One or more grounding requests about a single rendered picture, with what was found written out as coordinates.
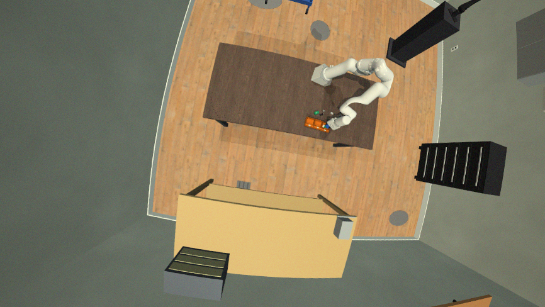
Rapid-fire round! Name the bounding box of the orange open-top bin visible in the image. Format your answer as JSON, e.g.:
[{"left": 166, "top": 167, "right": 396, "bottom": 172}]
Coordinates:
[{"left": 305, "top": 117, "right": 329, "bottom": 133}]

